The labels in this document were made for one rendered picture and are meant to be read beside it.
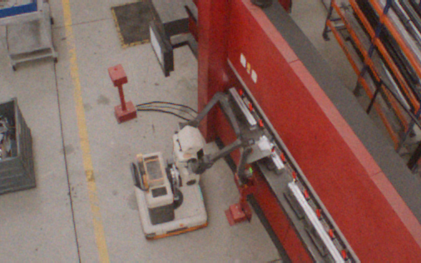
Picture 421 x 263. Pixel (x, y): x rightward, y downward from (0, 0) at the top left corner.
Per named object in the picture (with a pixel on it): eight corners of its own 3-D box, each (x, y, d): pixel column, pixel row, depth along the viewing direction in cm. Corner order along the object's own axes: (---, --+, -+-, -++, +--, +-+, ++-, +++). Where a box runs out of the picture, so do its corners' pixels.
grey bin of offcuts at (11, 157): (-16, 143, 585) (-38, 107, 527) (32, 133, 598) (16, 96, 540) (-14, 201, 541) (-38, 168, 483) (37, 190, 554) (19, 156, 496)
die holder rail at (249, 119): (228, 94, 538) (229, 89, 531) (233, 92, 540) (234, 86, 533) (250, 130, 513) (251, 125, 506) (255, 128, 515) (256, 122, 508)
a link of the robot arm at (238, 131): (223, 96, 463) (220, 99, 452) (229, 94, 461) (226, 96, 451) (240, 139, 471) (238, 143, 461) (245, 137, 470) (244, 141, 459)
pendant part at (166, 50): (151, 47, 523) (148, 22, 494) (161, 43, 526) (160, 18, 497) (165, 77, 499) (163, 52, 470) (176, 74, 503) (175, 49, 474)
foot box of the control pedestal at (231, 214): (224, 210, 555) (224, 205, 546) (245, 204, 562) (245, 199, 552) (230, 226, 545) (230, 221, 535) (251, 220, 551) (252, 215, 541)
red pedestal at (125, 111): (112, 111, 624) (103, 67, 557) (131, 105, 631) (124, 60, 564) (118, 124, 614) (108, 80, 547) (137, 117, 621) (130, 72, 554)
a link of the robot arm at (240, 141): (241, 132, 436) (244, 141, 430) (250, 140, 446) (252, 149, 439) (200, 157, 449) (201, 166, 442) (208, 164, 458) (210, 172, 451)
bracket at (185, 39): (169, 43, 541) (169, 38, 535) (190, 37, 548) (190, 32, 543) (184, 69, 521) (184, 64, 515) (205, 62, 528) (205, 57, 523)
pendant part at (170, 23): (151, 50, 539) (146, -12, 470) (173, 44, 546) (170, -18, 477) (166, 85, 512) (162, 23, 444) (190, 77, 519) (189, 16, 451)
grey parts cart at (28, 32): (10, 27, 700) (-9, -26, 623) (55, 18, 714) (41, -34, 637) (11, 73, 651) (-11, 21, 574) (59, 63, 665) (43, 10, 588)
